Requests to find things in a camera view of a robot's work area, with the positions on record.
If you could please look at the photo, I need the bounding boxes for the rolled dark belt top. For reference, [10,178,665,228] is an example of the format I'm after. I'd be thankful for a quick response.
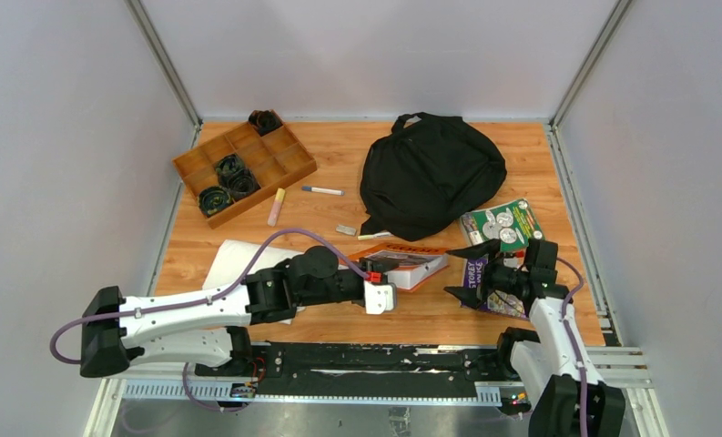
[248,110,282,137]

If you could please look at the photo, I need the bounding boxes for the blue white marker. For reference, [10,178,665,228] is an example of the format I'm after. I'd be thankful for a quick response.
[301,186,345,196]

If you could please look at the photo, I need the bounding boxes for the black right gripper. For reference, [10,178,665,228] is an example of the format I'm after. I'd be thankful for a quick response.
[445,239,530,310]

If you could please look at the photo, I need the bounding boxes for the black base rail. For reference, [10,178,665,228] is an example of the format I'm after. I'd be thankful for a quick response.
[191,342,521,399]

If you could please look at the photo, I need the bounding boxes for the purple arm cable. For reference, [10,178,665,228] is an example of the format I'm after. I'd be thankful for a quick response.
[49,228,374,366]
[553,256,591,437]

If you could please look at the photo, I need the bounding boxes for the rolled dark belt middle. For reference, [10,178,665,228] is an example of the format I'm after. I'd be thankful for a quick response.
[215,154,247,185]

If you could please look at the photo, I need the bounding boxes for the black backpack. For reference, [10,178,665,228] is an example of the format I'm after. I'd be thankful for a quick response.
[359,112,507,241]

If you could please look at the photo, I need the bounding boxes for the white folded cloth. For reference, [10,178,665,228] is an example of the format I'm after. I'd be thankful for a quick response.
[201,239,300,290]

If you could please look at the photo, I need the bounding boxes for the orange book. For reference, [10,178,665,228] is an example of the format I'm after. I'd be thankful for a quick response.
[349,243,449,291]

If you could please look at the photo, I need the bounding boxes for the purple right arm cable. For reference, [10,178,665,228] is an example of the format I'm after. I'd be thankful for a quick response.
[553,256,591,437]

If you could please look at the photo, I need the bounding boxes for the pink yellow highlighter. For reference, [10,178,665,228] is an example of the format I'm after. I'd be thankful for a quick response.
[267,188,286,227]

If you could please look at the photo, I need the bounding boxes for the rolled dark belt front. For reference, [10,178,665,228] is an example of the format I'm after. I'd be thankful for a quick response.
[198,186,234,218]

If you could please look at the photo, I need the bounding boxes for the yellow white pen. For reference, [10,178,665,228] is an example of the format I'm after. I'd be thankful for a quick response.
[357,231,392,240]

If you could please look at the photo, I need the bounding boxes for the rolled dark belt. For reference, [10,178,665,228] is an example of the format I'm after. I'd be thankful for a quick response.
[215,154,247,185]
[198,186,234,218]
[248,110,282,137]
[229,171,260,201]

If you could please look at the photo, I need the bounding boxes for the wooden compartment tray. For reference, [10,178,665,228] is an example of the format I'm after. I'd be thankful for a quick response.
[172,122,318,229]

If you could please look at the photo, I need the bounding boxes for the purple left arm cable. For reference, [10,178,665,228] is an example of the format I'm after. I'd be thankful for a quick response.
[49,228,374,366]

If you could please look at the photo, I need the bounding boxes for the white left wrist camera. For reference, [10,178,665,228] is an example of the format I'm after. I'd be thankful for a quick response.
[363,272,397,315]

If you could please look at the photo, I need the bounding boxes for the green sticker pack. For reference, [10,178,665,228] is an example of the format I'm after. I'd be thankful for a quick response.
[459,198,544,251]

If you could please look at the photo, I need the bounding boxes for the purple treehouse book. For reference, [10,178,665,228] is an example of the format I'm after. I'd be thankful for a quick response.
[463,256,528,320]

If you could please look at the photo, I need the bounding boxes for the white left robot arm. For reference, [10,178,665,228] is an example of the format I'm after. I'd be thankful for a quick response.
[79,246,397,378]

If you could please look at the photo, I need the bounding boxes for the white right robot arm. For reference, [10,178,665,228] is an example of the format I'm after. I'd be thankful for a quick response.
[447,239,626,436]

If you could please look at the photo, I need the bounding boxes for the rolled dark belt centre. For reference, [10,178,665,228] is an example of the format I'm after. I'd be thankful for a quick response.
[229,171,260,201]

